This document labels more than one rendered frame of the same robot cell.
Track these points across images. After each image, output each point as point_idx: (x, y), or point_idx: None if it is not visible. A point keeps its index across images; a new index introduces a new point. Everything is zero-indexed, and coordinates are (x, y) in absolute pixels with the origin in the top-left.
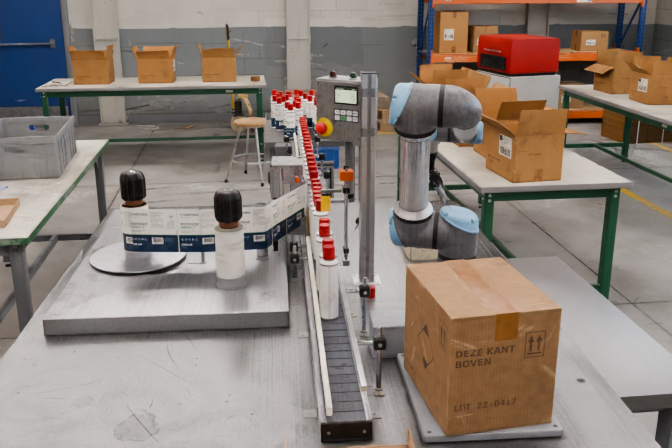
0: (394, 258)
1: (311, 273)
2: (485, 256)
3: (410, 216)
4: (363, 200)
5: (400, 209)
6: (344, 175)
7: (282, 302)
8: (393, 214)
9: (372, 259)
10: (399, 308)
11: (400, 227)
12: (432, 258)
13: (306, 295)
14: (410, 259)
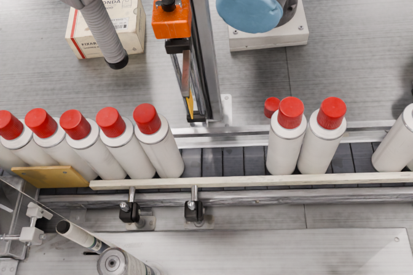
0: (130, 70)
1: (288, 179)
2: None
3: None
4: (209, 26)
5: None
6: (189, 19)
7: (372, 238)
8: None
9: (219, 84)
10: (314, 79)
11: None
12: (144, 26)
13: (297, 200)
14: (143, 51)
